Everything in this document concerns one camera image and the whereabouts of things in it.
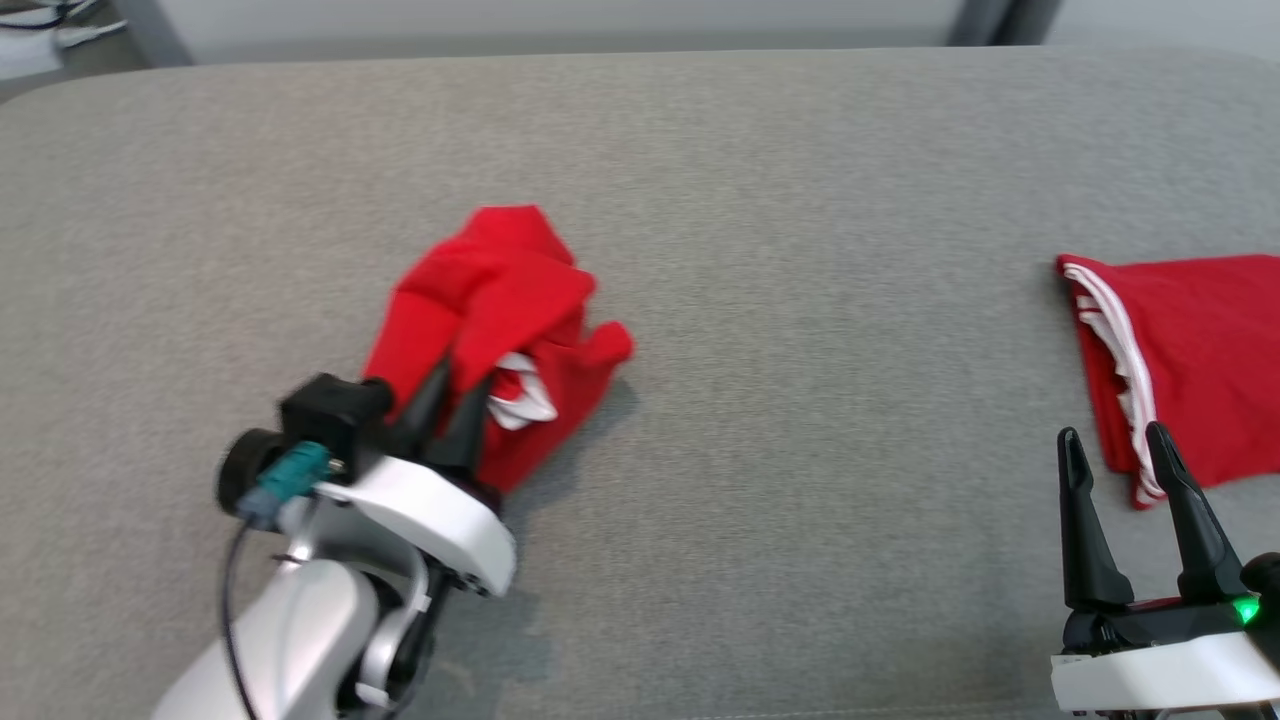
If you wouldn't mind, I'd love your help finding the red shorts white trim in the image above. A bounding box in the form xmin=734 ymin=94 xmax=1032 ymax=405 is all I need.
xmin=362 ymin=205 xmax=636 ymax=496

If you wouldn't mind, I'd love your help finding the white power strip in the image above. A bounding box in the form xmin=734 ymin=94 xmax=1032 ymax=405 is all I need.
xmin=0 ymin=32 xmax=66 ymax=83

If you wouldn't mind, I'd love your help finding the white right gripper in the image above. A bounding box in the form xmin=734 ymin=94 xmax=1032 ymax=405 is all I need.
xmin=1050 ymin=421 xmax=1280 ymax=713

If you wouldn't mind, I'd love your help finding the red Bulls 23 jersey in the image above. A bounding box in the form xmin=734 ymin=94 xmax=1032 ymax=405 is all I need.
xmin=1057 ymin=253 xmax=1280 ymax=511

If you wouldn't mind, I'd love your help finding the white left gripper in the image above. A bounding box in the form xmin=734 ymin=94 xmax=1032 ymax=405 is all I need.
xmin=320 ymin=355 xmax=518 ymax=598

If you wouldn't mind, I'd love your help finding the grey fabric sofa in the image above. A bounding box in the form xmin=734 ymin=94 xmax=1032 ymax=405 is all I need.
xmin=0 ymin=45 xmax=1280 ymax=720

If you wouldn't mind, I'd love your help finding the grey metal post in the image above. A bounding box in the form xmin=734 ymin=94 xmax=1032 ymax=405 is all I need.
xmin=112 ymin=0 xmax=196 ymax=69

